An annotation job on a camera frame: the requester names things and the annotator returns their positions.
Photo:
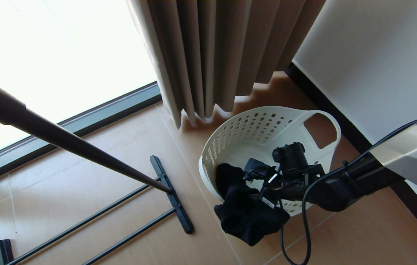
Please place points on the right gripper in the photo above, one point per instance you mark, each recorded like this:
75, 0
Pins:
289, 187

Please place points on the window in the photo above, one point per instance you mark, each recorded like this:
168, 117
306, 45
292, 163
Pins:
46, 55

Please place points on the brown curtain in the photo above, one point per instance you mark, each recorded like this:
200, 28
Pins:
212, 55

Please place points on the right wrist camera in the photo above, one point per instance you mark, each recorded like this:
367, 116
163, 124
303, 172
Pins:
256, 171

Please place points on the black garment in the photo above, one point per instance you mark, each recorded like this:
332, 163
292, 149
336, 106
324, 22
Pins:
245, 217

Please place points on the white laundry basket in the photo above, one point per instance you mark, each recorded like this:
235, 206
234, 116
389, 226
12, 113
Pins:
252, 129

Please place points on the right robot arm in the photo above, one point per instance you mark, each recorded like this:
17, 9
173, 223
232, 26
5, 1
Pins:
340, 187

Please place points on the black clothes rack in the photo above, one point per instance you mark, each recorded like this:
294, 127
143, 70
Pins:
46, 129

